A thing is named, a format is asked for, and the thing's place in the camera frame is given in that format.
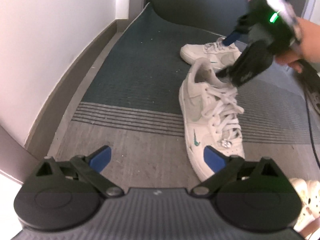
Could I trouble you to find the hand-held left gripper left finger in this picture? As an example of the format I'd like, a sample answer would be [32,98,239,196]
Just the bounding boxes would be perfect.
[35,145,124,197]

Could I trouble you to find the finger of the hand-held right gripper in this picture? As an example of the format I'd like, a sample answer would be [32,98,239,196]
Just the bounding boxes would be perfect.
[221,27,248,47]
[215,41,274,88]

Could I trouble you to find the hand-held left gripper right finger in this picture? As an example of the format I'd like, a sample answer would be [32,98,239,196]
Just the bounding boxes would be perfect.
[192,147,287,197]

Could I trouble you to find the cream sneaker with grey swoosh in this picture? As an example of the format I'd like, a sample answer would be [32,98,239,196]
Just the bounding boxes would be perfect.
[179,57,245,182]
[180,37,242,70]

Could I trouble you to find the cream clog with brown strap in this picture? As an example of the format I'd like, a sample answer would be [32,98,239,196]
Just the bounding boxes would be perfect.
[289,177,320,239]

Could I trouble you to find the person's right hand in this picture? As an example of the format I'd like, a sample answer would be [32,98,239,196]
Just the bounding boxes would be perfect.
[274,17,320,73]

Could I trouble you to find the dark grey door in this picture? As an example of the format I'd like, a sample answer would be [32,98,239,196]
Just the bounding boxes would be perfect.
[150,0,310,34]

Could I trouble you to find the dark green striped doormat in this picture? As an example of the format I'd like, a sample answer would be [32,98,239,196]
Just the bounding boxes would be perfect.
[47,2,320,188]

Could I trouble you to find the black cable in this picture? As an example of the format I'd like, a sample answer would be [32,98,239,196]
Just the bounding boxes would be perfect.
[304,95,320,168]

